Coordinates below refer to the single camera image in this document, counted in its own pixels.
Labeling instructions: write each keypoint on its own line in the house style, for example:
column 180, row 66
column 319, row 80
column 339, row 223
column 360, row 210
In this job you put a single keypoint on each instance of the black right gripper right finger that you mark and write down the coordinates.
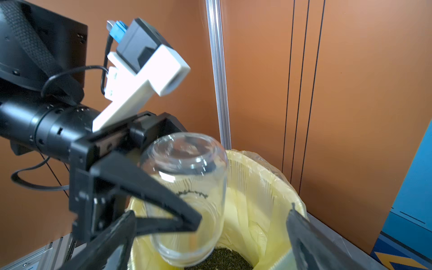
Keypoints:
column 315, row 250

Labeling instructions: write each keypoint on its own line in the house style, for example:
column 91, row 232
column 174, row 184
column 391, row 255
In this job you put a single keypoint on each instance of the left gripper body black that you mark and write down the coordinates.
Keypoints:
column 92, row 200

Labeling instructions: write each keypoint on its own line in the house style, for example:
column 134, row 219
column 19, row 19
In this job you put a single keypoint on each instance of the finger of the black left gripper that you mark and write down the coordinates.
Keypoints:
column 129, row 179

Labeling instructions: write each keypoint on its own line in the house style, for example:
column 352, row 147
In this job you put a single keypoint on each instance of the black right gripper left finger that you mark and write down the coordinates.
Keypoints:
column 110, row 250

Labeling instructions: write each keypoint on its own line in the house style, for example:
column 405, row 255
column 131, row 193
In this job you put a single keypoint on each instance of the glass jar with tea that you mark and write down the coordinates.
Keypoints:
column 194, row 166

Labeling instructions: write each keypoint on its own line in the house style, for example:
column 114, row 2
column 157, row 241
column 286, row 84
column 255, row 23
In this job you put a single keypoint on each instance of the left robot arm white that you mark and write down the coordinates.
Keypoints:
column 43, row 58

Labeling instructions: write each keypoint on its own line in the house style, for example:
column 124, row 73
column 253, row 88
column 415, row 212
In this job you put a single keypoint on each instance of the cream waste basket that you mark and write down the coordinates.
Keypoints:
column 256, row 202

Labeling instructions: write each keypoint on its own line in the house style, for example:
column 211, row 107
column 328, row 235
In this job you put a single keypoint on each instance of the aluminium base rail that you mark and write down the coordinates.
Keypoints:
column 50, row 257

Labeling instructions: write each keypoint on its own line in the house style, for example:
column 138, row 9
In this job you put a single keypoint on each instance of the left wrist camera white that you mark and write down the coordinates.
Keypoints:
column 143, row 64

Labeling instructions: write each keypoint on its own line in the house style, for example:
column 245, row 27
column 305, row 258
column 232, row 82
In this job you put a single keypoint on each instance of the aluminium corner post left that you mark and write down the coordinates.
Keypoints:
column 214, row 18

